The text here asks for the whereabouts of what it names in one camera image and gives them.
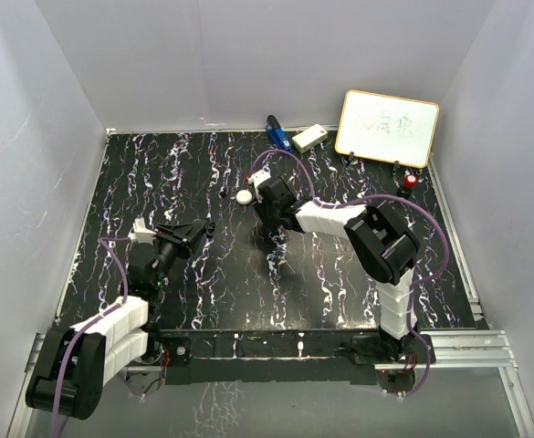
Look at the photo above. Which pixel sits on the small whiteboard yellow frame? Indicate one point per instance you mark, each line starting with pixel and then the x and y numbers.
pixel 387 128

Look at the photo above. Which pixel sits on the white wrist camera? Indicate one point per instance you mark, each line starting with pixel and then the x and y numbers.
pixel 255 180
pixel 140 234

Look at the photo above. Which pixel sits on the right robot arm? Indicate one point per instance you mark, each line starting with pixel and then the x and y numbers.
pixel 381 240

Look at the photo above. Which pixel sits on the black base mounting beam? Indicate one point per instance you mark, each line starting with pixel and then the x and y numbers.
pixel 357 356

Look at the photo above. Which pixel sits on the blue stapler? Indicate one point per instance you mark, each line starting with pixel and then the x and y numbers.
pixel 277 135

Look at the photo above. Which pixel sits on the white staple box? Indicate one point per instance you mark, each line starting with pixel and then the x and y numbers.
pixel 309 138

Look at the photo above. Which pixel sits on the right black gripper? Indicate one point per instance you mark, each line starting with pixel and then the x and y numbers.
pixel 261 209

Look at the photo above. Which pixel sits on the aluminium rail frame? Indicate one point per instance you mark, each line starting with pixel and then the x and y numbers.
pixel 246 279

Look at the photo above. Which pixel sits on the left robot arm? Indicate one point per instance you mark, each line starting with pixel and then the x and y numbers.
pixel 75 363

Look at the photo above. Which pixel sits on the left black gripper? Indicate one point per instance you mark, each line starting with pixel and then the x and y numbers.
pixel 186 248

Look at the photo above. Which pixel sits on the white earbud charging case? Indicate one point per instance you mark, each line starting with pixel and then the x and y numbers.
pixel 244 197

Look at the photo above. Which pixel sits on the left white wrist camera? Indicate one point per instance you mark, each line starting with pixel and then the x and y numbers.
pixel 140 234

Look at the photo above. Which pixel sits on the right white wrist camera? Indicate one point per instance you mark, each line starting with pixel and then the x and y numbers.
pixel 255 180

